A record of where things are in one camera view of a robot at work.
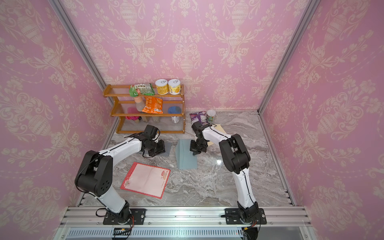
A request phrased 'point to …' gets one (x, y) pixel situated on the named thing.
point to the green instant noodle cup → (211, 116)
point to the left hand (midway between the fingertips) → (166, 150)
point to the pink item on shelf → (133, 114)
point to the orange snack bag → (153, 105)
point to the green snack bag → (140, 89)
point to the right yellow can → (174, 86)
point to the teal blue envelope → (185, 159)
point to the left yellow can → (162, 86)
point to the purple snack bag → (201, 116)
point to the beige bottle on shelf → (140, 104)
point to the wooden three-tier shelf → (120, 93)
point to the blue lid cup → (175, 111)
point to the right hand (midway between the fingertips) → (193, 153)
